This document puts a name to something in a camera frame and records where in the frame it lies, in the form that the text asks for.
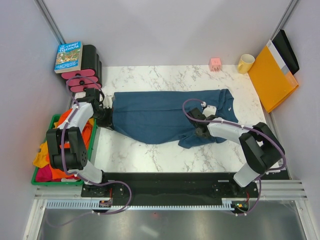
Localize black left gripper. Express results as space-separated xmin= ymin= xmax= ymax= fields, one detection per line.
xmin=91 ymin=106 xmax=114 ymax=131

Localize blue t shirt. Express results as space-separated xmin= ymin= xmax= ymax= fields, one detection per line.
xmin=112 ymin=89 xmax=238 ymax=149

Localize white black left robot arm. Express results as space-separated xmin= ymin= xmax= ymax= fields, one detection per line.
xmin=46 ymin=88 xmax=114 ymax=197

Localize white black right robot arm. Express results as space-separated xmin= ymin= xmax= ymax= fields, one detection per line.
xmin=186 ymin=108 xmax=285 ymax=197

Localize black pink drawer unit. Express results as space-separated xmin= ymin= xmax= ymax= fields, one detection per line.
xmin=61 ymin=44 xmax=102 ymax=93

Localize green plastic crate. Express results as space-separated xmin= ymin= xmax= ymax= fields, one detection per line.
xmin=31 ymin=118 xmax=97 ymax=187

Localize pink cube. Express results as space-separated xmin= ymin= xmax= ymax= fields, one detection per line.
xmin=208 ymin=57 xmax=222 ymax=72

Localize treehouse paperback book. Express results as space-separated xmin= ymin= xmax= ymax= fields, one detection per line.
xmin=54 ymin=41 xmax=83 ymax=74

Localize orange t shirt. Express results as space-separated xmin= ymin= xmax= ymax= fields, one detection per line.
xmin=46 ymin=109 xmax=97 ymax=183

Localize yellow t shirt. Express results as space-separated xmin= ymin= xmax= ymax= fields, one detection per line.
xmin=32 ymin=140 xmax=50 ymax=169

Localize magenta t shirt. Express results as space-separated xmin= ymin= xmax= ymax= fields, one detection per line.
xmin=35 ymin=165 xmax=53 ymax=183

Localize yellow mug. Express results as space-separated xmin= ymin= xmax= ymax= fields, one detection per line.
xmin=237 ymin=53 xmax=256 ymax=74

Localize orange folder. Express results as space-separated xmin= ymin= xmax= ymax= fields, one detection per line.
xmin=248 ymin=45 xmax=299 ymax=113

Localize white grey document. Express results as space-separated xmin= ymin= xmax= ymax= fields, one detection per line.
xmin=266 ymin=40 xmax=290 ymax=75

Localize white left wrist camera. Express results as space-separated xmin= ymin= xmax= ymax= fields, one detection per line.
xmin=102 ymin=95 xmax=115 ymax=109

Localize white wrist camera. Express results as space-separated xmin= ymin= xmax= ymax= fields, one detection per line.
xmin=200 ymin=101 xmax=217 ymax=118
xmin=102 ymin=95 xmax=115 ymax=109

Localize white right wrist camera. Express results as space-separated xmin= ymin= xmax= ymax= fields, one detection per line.
xmin=200 ymin=101 xmax=217 ymax=118

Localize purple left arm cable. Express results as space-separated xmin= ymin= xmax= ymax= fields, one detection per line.
xmin=59 ymin=76 xmax=105 ymax=186

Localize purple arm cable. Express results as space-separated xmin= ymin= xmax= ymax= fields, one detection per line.
xmin=59 ymin=76 xmax=105 ymax=186
xmin=181 ymin=98 xmax=287 ymax=181

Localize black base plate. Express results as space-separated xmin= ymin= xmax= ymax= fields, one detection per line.
xmin=81 ymin=172 xmax=258 ymax=206

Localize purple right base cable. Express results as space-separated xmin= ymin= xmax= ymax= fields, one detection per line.
xmin=231 ymin=179 xmax=263 ymax=217

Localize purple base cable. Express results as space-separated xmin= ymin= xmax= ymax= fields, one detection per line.
xmin=231 ymin=179 xmax=263 ymax=217
xmin=44 ymin=181 xmax=133 ymax=228

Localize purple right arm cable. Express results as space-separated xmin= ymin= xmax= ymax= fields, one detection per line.
xmin=181 ymin=98 xmax=287 ymax=181

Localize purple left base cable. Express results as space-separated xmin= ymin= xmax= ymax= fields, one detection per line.
xmin=44 ymin=181 xmax=133 ymax=228

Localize white slotted cable duct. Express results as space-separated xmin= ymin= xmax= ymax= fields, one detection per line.
xmin=46 ymin=198 xmax=250 ymax=211

